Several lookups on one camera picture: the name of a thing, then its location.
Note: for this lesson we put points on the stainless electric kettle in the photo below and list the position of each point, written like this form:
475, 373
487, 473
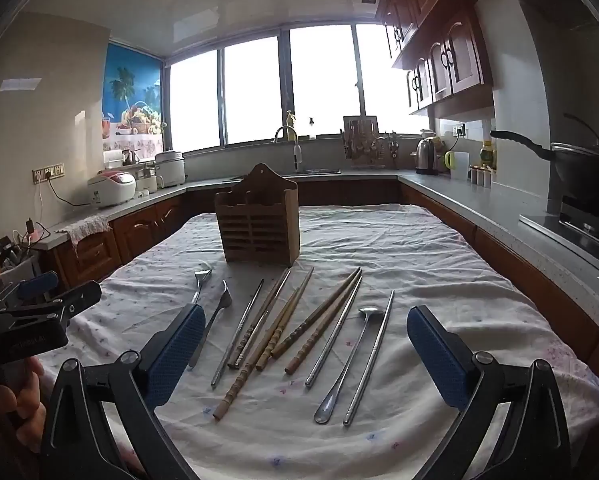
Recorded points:
426, 155

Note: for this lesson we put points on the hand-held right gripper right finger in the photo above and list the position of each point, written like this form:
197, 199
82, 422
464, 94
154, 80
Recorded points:
439, 355

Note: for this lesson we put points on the scissors holder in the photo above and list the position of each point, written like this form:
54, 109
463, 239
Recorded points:
390, 150

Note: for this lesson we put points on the wooden base cabinets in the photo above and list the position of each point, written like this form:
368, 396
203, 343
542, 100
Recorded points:
139, 225

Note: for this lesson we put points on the kitchen faucet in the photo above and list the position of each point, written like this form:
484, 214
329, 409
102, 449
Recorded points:
297, 155

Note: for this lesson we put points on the patterned wooden chopstick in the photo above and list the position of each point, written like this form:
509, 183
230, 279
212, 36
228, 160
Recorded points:
315, 312
323, 325

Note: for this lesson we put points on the white wall socket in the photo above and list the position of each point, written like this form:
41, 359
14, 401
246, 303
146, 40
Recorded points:
459, 130

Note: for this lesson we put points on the wooden wall cabinets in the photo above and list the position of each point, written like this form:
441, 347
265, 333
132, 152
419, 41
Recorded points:
459, 60

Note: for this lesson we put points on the white box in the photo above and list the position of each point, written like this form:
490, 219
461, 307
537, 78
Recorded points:
114, 159

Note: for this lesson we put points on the person's left hand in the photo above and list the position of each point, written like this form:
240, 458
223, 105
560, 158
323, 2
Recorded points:
26, 405

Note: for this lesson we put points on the steel sink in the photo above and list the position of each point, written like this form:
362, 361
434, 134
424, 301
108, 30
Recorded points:
319, 171

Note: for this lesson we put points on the pink and white rice cooker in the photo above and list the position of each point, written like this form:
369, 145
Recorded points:
111, 187

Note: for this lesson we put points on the long wall socket strip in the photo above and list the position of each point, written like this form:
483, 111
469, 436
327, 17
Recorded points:
49, 172

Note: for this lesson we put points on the white electric steamer pot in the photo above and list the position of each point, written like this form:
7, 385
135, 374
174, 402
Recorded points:
170, 170

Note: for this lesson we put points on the metal fork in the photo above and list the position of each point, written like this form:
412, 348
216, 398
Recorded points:
202, 276

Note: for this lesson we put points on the white plastic container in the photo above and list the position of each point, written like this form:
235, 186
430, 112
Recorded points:
461, 166

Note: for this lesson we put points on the small white electric pot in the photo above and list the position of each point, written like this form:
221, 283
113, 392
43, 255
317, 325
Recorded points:
147, 180

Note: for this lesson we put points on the metal chopstick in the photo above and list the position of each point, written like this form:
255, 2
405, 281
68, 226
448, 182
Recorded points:
237, 334
332, 337
369, 357

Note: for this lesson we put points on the black wok with lid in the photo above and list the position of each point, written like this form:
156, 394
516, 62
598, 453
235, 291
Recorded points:
584, 170

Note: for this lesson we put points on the black gas stove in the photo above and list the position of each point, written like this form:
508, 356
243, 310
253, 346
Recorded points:
579, 230

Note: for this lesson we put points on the long metal spoon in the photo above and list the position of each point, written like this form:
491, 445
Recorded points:
370, 313

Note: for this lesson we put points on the kitchen window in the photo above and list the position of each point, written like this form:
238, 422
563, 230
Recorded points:
252, 90

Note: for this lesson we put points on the green cup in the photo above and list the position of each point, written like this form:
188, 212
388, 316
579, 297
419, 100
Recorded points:
449, 161

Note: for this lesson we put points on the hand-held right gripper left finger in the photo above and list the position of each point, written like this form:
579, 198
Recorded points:
179, 347

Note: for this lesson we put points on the small pump dispenser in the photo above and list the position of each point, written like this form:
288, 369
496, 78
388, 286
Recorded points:
311, 130

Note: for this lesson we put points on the yellow dish soap bottle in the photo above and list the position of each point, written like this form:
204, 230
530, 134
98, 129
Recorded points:
291, 122

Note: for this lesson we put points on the tropical fruit window blind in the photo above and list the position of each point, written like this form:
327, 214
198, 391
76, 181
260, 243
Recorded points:
129, 90

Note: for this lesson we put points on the small metal spoon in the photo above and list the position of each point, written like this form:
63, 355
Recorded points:
214, 317

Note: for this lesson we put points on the yellow oil bottle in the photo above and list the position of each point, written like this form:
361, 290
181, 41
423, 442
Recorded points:
488, 154

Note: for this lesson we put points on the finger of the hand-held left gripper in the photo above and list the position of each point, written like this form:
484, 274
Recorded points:
36, 285
76, 300

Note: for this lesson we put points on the knife and utensil rack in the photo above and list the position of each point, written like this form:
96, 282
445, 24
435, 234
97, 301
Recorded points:
359, 140

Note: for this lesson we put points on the bamboo chopstick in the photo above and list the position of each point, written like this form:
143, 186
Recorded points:
249, 362
285, 317

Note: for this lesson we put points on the set of condiment jars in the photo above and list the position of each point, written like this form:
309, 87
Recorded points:
481, 176

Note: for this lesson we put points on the lace cloth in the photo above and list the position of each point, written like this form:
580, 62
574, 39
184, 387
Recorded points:
86, 225

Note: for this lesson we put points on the white bowl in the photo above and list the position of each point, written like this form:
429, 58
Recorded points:
428, 133

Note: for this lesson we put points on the white floral tablecloth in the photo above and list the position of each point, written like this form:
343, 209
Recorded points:
379, 240

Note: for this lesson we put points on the wooden utensil holder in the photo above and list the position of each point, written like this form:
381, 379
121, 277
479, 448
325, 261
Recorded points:
257, 225

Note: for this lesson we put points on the grey countertop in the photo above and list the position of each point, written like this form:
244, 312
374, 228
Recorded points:
479, 205

